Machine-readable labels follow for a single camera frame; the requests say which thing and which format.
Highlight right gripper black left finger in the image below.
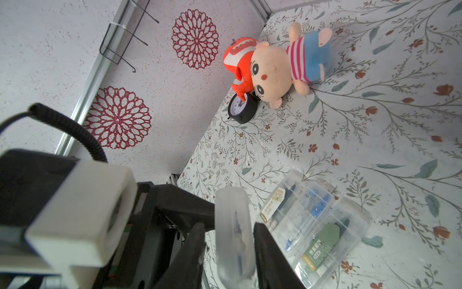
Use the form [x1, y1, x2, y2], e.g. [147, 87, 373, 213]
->
[153, 223, 206, 289]

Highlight small black alarm clock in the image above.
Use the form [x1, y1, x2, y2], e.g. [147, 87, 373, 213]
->
[227, 92, 259, 124]

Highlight clear compass box blue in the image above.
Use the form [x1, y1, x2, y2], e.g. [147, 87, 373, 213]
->
[274, 183, 332, 256]

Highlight cartoon boy plush doll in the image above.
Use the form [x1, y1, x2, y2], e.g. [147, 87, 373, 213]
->
[250, 22, 333, 109]

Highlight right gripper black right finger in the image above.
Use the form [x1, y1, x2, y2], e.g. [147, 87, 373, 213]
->
[253, 222, 305, 289]

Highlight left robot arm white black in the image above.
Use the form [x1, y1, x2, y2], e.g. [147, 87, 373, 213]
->
[1, 103, 138, 289]

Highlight clear compass set box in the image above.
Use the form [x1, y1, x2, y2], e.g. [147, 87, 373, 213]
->
[257, 170, 305, 232]

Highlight black wire wall rack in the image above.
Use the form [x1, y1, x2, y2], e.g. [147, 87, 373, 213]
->
[99, 0, 159, 73]

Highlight clear compass box barcode label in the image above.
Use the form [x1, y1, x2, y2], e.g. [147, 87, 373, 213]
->
[215, 187, 257, 289]

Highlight red plush toy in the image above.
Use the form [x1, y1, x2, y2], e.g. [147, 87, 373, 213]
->
[223, 37, 259, 102]

